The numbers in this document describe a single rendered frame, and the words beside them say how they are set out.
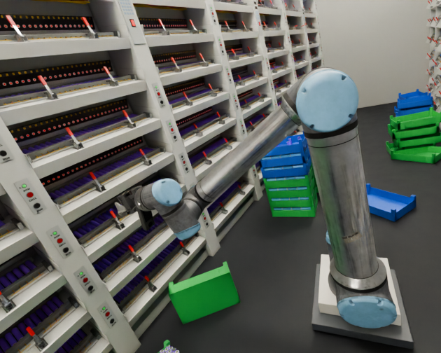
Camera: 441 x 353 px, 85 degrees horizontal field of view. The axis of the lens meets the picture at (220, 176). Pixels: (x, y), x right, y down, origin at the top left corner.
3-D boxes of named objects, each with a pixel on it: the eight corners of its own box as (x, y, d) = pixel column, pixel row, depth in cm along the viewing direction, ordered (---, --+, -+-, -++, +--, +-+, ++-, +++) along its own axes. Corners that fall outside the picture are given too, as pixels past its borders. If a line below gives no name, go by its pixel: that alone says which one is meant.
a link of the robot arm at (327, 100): (383, 285, 82) (351, 55, 55) (402, 337, 67) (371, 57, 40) (334, 286, 88) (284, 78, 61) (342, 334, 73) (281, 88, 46)
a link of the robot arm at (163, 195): (171, 213, 74) (152, 187, 71) (151, 217, 82) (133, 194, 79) (189, 195, 80) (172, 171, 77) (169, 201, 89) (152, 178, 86)
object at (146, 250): (197, 218, 147) (194, 199, 140) (111, 298, 104) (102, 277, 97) (172, 208, 157) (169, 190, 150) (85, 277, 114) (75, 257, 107)
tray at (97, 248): (186, 190, 140) (184, 176, 135) (90, 264, 97) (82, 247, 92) (161, 181, 150) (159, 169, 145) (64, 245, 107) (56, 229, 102)
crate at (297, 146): (307, 141, 162) (306, 129, 160) (303, 151, 146) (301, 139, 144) (265, 147, 178) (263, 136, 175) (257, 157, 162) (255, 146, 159)
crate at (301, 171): (311, 162, 168) (309, 151, 165) (307, 175, 152) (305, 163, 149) (270, 167, 183) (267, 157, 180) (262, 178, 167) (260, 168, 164)
